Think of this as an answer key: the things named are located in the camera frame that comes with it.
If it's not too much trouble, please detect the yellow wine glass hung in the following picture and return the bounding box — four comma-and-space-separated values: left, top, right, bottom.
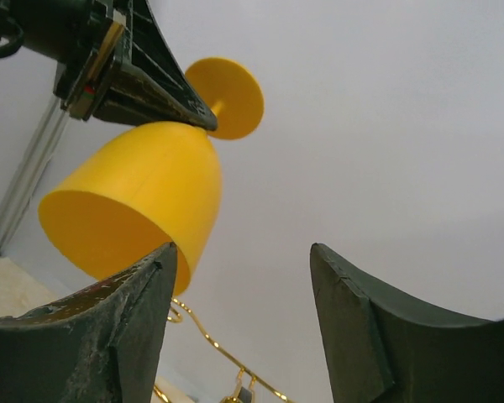
38, 57, 264, 295

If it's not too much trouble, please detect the gold wire wine glass rack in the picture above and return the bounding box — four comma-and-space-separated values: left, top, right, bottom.
166, 296, 294, 402

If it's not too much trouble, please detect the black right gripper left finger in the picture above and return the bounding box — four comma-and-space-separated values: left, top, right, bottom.
0, 243, 177, 402

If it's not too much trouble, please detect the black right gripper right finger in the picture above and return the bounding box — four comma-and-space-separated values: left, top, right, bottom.
310, 243, 504, 402

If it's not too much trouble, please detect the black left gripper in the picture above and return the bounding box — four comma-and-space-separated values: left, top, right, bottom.
0, 0, 218, 131

